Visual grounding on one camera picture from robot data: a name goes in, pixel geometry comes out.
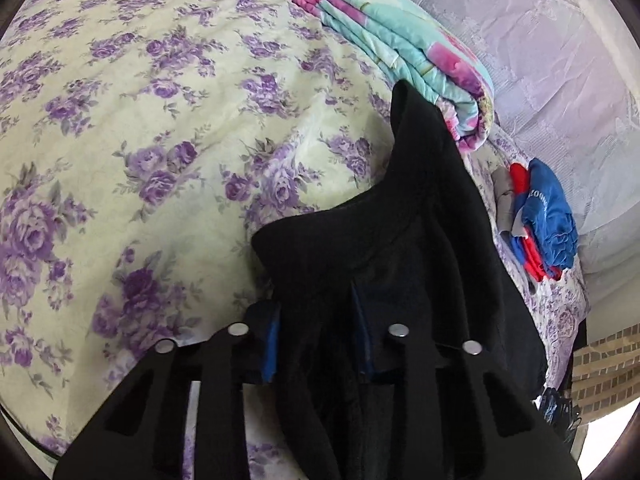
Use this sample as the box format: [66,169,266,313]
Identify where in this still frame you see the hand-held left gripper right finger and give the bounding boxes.
[350,282,583,480]

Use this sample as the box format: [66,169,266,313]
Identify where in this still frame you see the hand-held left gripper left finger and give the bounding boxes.
[52,300,281,480]

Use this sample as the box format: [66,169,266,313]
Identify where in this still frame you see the black pants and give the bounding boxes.
[250,80,548,480]

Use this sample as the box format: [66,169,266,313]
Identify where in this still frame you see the blue jeans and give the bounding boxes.
[537,387,583,441]

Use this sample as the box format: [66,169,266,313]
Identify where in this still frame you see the folded blue garment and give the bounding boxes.
[512,158,578,268]

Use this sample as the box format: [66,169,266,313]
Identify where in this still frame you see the beige checked curtain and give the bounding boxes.
[570,324,640,413]

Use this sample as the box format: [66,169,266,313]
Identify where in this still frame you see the purple floral bed sheet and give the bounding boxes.
[0,0,591,480]

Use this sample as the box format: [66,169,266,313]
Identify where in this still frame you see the folded teal floral blanket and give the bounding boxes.
[289,0,496,153]

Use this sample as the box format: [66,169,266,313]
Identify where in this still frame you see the white lace mosquito net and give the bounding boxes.
[340,0,640,341]

